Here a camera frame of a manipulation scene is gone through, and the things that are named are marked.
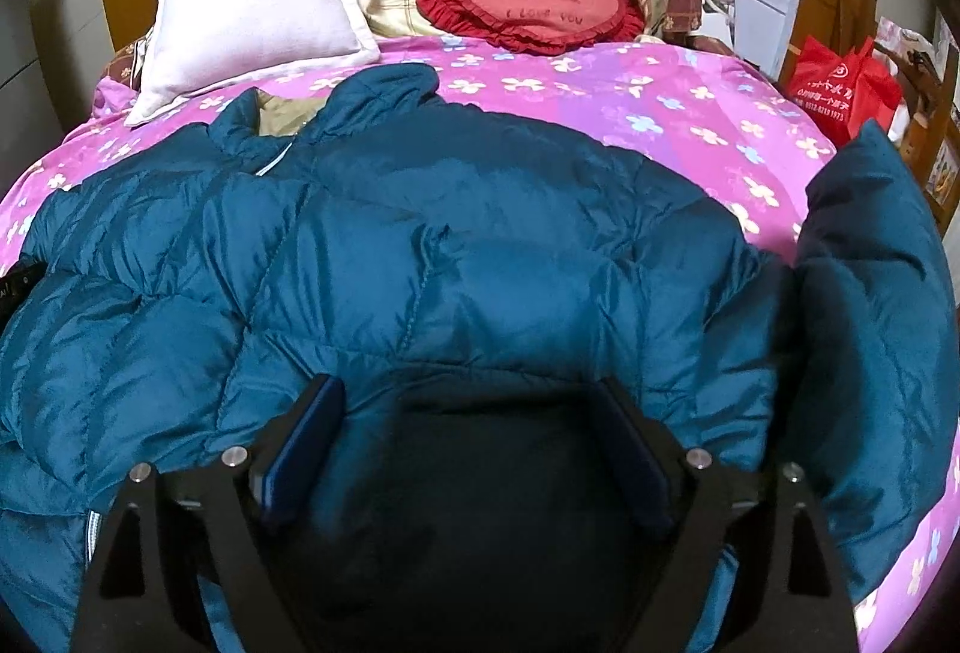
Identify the teal puffer jacket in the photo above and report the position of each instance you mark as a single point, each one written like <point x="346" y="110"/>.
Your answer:
<point x="487" y="263"/>

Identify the white pillow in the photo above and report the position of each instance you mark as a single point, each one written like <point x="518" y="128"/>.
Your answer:
<point x="255" y="15"/>

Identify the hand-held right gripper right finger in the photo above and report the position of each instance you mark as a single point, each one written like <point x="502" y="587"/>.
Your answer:
<point x="639" y="465"/>

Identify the red shopping bag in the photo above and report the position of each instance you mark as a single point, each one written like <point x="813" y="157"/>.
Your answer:
<point x="832" y="90"/>

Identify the pink floral bed sheet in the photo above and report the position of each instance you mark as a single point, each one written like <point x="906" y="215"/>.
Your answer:
<point x="600" y="98"/>

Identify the grey wardrobe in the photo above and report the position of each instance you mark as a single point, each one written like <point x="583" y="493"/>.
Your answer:
<point x="45" y="38"/>

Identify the wooden chair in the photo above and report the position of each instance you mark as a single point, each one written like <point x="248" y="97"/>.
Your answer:
<point x="926" y="135"/>

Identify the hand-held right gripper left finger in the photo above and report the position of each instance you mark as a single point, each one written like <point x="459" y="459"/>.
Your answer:
<point x="300" y="454"/>

